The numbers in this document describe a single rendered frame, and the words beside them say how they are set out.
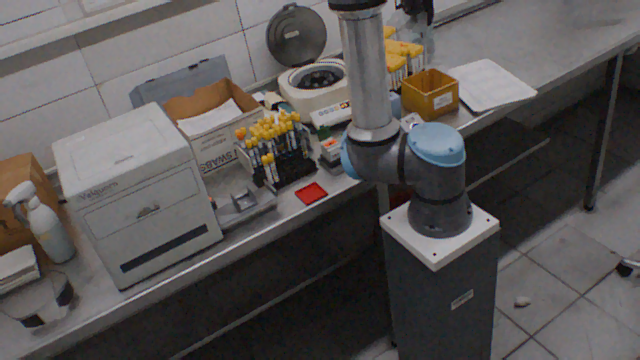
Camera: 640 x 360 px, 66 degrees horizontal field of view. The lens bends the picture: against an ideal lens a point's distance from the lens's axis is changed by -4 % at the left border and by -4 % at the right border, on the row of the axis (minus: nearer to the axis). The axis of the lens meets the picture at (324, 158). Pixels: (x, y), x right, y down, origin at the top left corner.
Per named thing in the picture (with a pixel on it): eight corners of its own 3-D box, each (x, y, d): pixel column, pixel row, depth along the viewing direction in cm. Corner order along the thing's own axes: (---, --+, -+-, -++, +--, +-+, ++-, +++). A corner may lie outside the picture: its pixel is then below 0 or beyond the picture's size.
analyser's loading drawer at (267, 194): (208, 238, 127) (202, 222, 124) (199, 224, 132) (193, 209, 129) (279, 202, 135) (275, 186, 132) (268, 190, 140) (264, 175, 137)
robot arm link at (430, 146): (461, 203, 108) (461, 150, 100) (399, 197, 113) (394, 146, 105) (469, 169, 117) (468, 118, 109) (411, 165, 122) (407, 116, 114)
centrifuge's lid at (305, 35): (260, 13, 167) (254, 10, 174) (278, 83, 179) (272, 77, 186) (320, -5, 172) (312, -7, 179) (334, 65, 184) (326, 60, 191)
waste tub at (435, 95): (426, 123, 158) (425, 95, 152) (401, 107, 168) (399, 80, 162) (460, 108, 162) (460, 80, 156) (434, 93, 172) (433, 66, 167)
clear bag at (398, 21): (407, 63, 194) (404, 16, 183) (371, 55, 205) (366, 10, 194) (443, 37, 208) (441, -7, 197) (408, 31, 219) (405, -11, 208)
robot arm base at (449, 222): (485, 223, 115) (486, 189, 110) (427, 247, 112) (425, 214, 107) (450, 188, 127) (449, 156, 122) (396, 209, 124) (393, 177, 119)
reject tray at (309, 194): (306, 206, 135) (306, 203, 134) (294, 193, 140) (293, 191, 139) (328, 194, 137) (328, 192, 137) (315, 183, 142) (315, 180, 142)
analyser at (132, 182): (119, 293, 119) (63, 196, 102) (97, 232, 139) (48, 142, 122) (234, 234, 130) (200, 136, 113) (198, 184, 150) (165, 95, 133)
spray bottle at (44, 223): (48, 275, 128) (0, 204, 114) (45, 255, 134) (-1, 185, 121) (79, 260, 131) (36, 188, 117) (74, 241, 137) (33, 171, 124)
